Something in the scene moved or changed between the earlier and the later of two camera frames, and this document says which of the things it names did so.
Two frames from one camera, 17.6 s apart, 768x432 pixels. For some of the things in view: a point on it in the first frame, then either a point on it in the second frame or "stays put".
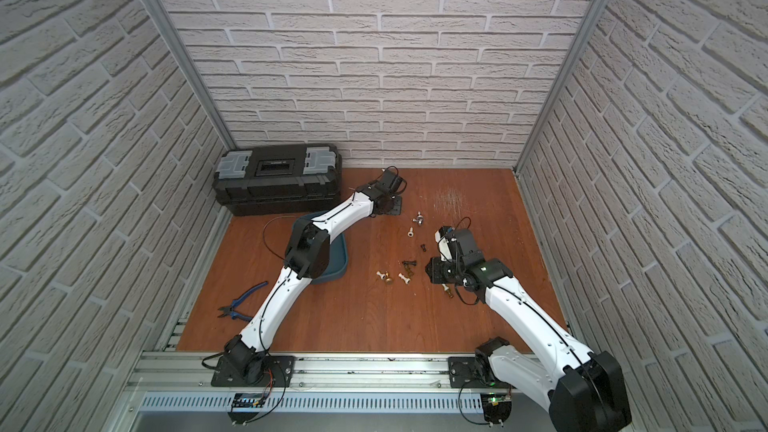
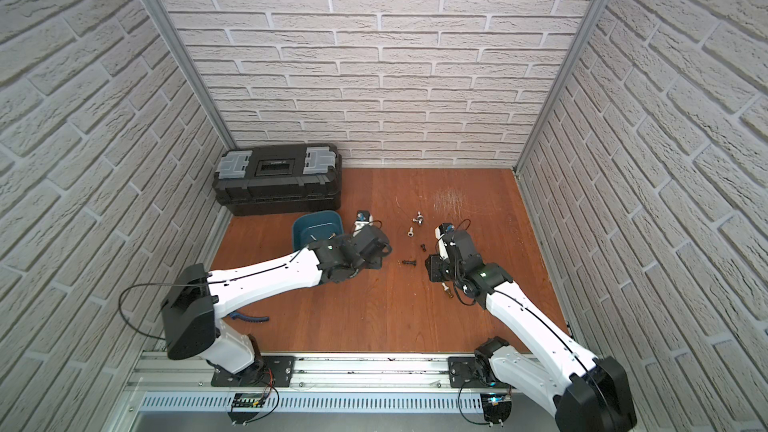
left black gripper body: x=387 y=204 -> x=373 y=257
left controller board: x=245 y=400 stays put
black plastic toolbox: x=279 y=179 stays put
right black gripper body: x=445 y=271 stays put
